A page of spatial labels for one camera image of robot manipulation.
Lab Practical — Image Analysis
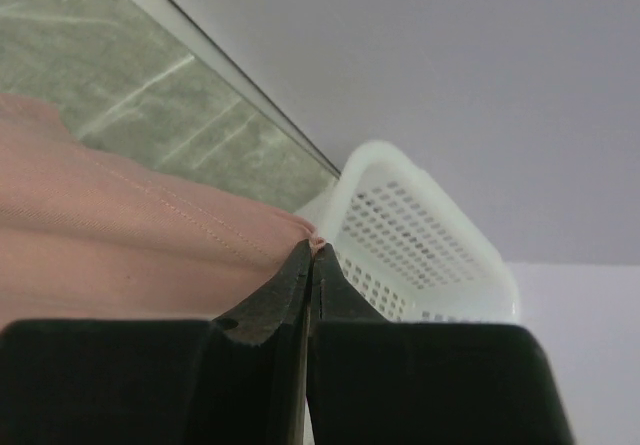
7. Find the white plastic basket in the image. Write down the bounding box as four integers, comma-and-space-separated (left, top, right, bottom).
296, 141, 521, 323

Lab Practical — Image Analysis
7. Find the aluminium frame rail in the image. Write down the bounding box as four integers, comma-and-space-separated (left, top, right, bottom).
131, 0, 340, 176

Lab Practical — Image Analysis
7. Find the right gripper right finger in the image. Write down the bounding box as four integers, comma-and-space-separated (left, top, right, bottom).
307, 246, 574, 444

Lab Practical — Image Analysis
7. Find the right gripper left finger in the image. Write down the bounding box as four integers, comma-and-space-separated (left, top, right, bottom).
1, 242, 312, 444

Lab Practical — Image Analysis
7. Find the pink printed t shirt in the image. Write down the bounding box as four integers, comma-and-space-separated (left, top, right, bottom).
1, 94, 323, 323

